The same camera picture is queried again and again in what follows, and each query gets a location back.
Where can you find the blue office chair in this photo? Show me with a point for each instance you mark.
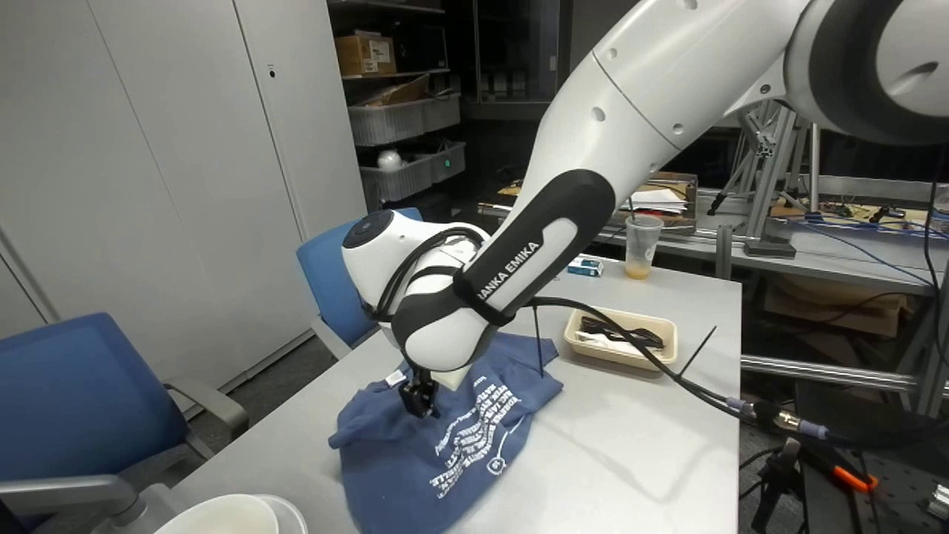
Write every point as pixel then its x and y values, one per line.
pixel 87 426
pixel 341 314

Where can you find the grey metal shelf rack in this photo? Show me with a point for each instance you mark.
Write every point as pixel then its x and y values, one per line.
pixel 407 121

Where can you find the aluminium frame stand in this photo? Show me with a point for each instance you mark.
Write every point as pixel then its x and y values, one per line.
pixel 790 159

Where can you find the white round bowl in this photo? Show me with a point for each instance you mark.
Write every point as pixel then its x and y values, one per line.
pixel 238 515

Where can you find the black utensils in tray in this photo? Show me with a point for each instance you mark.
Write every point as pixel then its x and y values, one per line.
pixel 609 332

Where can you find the beige food tray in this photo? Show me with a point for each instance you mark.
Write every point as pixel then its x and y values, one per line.
pixel 624 350

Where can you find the blue printed T-shirt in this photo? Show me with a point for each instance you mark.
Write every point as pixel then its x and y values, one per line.
pixel 421 475

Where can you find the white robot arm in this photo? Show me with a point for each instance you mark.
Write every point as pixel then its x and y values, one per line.
pixel 646 90

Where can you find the cluttered back workbench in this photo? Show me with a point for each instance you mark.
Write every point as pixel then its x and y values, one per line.
pixel 818 252

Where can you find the far blue office chair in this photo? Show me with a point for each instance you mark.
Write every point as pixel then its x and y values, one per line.
pixel 341 314

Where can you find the stack of papers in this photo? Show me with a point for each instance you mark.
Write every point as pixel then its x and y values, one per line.
pixel 656 199

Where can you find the orange handled clamp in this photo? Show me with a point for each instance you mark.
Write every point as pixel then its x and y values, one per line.
pixel 818 454

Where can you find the clear plastic cup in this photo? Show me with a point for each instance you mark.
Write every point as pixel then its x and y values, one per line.
pixel 640 239

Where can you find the cardboard box on shelf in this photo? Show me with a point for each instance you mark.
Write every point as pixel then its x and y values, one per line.
pixel 366 55

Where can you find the near blue office chair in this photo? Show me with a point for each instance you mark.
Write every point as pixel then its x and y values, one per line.
pixel 87 426

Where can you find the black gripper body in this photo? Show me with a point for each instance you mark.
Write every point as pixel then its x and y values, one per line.
pixel 418 393

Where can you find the small blue white box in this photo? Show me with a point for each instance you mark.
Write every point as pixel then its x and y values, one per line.
pixel 585 268

